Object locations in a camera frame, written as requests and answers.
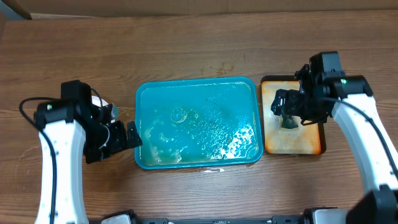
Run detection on green yellow scrubbing sponge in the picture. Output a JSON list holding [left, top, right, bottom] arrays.
[[281, 115, 298, 129]]

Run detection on white plate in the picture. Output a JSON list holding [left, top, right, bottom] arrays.
[[91, 95, 119, 123]]

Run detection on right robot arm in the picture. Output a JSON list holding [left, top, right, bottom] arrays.
[[271, 52, 397, 223]]

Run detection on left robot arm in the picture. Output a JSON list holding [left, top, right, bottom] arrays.
[[34, 80, 142, 223]]

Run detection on black tray with soapy water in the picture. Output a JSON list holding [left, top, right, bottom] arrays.
[[261, 75, 326, 155]]

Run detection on teal plastic tray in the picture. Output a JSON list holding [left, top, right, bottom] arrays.
[[134, 77, 264, 170]]

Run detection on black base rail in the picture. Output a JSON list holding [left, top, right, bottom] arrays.
[[90, 210, 349, 224]]

